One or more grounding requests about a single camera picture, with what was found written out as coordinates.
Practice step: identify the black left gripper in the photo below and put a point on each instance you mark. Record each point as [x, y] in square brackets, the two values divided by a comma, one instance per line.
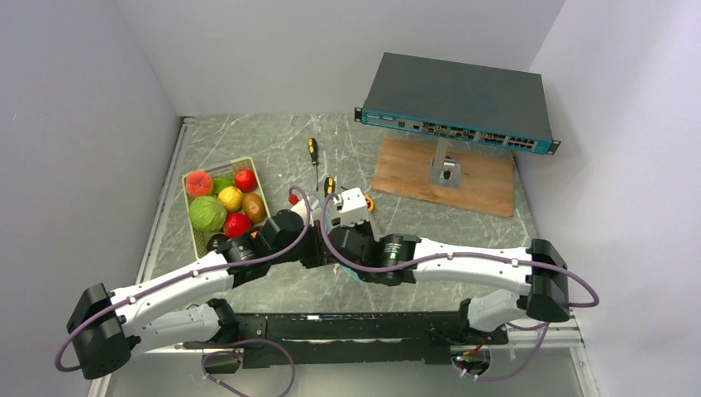
[317, 257]

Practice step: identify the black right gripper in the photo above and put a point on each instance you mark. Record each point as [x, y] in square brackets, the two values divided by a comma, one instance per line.
[364, 225]

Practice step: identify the brown kiwi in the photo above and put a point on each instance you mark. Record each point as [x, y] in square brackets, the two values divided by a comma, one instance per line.
[254, 208]

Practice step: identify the red pomegranate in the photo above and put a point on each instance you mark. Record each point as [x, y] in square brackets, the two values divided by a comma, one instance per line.
[236, 224]

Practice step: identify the red apple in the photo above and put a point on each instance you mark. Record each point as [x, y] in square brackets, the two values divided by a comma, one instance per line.
[245, 180]

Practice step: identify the dark purple mangosteen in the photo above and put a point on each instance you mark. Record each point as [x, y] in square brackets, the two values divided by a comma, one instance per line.
[216, 241]

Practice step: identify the clear zip top bag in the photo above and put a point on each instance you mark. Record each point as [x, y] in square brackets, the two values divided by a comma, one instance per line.
[330, 216]

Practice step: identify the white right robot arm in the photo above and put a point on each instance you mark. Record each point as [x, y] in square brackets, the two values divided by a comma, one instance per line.
[528, 282]

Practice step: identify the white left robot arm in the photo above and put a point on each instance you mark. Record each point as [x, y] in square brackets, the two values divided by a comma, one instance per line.
[108, 328]

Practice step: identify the yellow tape measure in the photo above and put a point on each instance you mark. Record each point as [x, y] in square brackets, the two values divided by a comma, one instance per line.
[369, 203]

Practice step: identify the yellow lemon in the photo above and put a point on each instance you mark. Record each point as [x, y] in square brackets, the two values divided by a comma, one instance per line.
[231, 199]

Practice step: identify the green plastic basket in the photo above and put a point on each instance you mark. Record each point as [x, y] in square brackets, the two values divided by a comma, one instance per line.
[224, 171]

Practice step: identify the lower yellow black screwdriver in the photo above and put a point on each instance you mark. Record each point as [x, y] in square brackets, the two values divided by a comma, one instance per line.
[329, 186]

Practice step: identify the yellow black screwdriver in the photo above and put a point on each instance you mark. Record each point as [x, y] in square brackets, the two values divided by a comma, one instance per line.
[313, 152]
[329, 186]

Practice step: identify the green cabbage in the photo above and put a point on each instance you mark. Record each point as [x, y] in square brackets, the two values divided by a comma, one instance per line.
[206, 214]

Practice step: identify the upper yellow black screwdriver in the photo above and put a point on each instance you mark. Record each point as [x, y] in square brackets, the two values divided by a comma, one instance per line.
[313, 152]

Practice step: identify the wooden board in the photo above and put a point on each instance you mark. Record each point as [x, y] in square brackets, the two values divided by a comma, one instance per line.
[487, 182]

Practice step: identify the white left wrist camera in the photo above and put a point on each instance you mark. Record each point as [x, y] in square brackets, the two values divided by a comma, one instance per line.
[302, 208]

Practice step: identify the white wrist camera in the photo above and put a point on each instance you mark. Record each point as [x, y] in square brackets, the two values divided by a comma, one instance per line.
[351, 207]
[302, 208]

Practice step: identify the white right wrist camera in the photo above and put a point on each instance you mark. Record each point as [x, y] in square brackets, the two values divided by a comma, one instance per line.
[351, 207]

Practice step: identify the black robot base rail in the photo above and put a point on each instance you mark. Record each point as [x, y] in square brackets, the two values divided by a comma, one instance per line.
[340, 338]

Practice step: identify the metal switch stand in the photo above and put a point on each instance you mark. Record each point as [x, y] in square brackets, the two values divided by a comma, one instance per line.
[444, 171]

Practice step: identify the teal network switch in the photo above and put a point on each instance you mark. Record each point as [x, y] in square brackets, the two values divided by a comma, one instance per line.
[480, 104]

